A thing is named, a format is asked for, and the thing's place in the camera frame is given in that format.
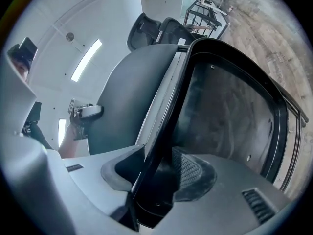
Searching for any black frame table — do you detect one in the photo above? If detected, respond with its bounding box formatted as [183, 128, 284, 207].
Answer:
[183, 0, 229, 38]

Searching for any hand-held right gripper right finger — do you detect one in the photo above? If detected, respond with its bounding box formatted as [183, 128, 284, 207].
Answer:
[146, 147, 294, 235]

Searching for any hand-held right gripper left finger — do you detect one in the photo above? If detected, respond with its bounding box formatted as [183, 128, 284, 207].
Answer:
[46, 145, 145, 215]

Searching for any long ceiling light panel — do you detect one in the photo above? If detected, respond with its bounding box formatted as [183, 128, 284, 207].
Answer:
[58, 118, 67, 148]
[70, 38, 103, 83]

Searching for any person's left forearm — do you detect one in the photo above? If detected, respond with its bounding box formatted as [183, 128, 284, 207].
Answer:
[57, 124, 90, 160]

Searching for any black head-mounted camera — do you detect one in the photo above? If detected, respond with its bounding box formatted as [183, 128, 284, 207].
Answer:
[19, 37, 39, 60]

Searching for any black mesh office chair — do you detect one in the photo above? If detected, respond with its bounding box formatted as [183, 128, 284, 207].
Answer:
[153, 17, 197, 45]
[126, 12, 163, 52]

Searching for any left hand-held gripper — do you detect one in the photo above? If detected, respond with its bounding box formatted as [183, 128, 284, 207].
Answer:
[67, 97, 105, 141]

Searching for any person's black shirt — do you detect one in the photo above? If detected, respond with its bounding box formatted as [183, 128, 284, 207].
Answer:
[29, 123, 54, 151]

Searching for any person's head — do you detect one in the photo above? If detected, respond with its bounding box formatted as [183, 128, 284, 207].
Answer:
[6, 44, 34, 85]

